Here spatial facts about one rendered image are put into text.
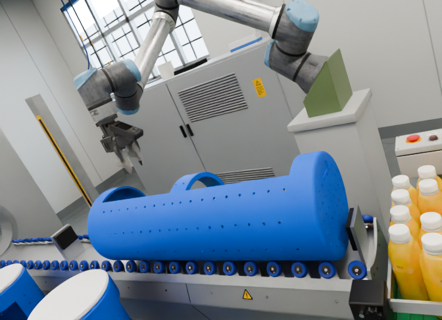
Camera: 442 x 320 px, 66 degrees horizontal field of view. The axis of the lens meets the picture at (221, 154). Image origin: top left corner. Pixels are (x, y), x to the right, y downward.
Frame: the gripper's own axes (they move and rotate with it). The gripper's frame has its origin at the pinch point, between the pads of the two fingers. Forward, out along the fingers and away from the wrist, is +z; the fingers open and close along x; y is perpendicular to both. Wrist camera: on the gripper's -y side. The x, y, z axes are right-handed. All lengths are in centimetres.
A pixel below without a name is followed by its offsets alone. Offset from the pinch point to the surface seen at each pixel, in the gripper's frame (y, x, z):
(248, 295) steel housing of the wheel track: -38, 18, 41
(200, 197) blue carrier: -33.7, 13.8, 8.9
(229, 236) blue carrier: -42, 19, 19
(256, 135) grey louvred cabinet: 34, -157, 51
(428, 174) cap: -89, -6, 21
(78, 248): 62, 3, 34
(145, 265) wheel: 2.7, 15.8, 32.5
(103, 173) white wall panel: 423, -290, 99
